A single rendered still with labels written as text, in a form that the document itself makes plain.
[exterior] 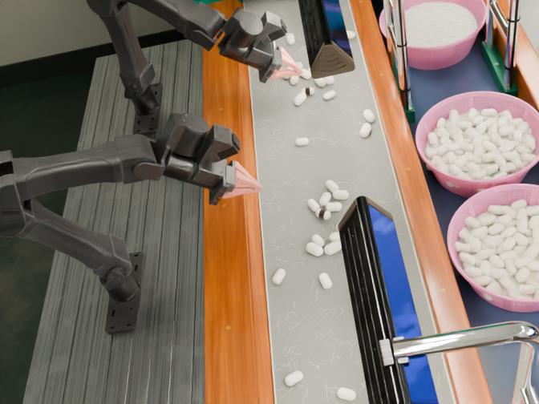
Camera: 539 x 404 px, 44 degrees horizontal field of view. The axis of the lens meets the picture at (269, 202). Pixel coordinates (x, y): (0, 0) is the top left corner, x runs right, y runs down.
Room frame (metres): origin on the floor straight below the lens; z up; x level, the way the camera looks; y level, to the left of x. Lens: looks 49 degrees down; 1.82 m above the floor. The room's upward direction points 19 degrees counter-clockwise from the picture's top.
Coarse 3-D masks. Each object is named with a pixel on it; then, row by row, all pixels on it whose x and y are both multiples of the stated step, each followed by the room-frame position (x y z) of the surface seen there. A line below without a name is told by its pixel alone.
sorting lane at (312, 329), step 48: (288, 0) 1.67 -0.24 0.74; (288, 48) 1.45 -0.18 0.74; (288, 96) 1.27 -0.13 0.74; (336, 96) 1.21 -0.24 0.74; (288, 144) 1.10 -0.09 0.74; (336, 144) 1.05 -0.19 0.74; (384, 144) 1.00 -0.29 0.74; (288, 192) 0.96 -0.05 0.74; (384, 192) 0.87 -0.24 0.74; (288, 240) 0.84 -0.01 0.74; (288, 288) 0.72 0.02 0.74; (336, 288) 0.69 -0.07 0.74; (288, 336) 0.62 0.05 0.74; (336, 336) 0.59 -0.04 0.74; (336, 384) 0.50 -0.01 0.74
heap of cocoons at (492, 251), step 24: (480, 216) 0.74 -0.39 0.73; (504, 216) 0.72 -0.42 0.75; (528, 216) 0.71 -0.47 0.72; (480, 240) 0.69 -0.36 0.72; (504, 240) 0.67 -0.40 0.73; (528, 240) 0.65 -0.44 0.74; (480, 264) 0.64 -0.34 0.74; (504, 264) 0.62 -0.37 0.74; (528, 264) 0.60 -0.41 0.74; (504, 288) 0.58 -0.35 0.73; (528, 288) 0.56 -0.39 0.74
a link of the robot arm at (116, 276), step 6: (108, 270) 0.87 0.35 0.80; (114, 270) 0.86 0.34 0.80; (120, 270) 0.86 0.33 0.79; (108, 276) 0.86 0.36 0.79; (114, 276) 0.86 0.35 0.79; (120, 276) 0.86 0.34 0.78; (108, 282) 0.86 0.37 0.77; (114, 282) 0.86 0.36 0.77; (120, 282) 0.86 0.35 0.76; (108, 288) 0.86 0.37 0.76; (114, 288) 0.86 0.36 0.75
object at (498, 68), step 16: (496, 0) 1.22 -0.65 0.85; (512, 0) 1.08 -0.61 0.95; (496, 16) 1.17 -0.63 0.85; (512, 16) 1.07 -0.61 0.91; (512, 32) 1.07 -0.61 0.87; (496, 48) 1.21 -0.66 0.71; (512, 48) 1.07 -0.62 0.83; (496, 64) 1.15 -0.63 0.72; (512, 64) 1.07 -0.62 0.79; (496, 80) 1.12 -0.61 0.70; (512, 80) 1.07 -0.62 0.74
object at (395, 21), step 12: (384, 0) 1.27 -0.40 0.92; (396, 0) 1.12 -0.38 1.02; (384, 12) 1.27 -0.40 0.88; (396, 12) 1.12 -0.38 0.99; (396, 24) 1.12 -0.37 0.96; (396, 36) 1.12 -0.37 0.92; (396, 48) 1.13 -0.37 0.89; (396, 60) 1.26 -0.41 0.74; (396, 72) 1.25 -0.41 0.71; (408, 72) 1.12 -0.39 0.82; (396, 84) 1.21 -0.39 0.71; (408, 84) 1.11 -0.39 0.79; (408, 96) 1.11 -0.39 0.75; (408, 108) 1.11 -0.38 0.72; (408, 120) 1.10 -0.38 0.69
